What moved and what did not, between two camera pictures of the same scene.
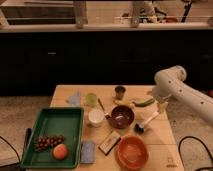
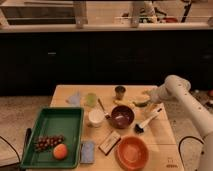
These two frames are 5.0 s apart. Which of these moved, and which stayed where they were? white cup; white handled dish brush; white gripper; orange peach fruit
Moved: white gripper
Stayed: white handled dish brush; orange peach fruit; white cup
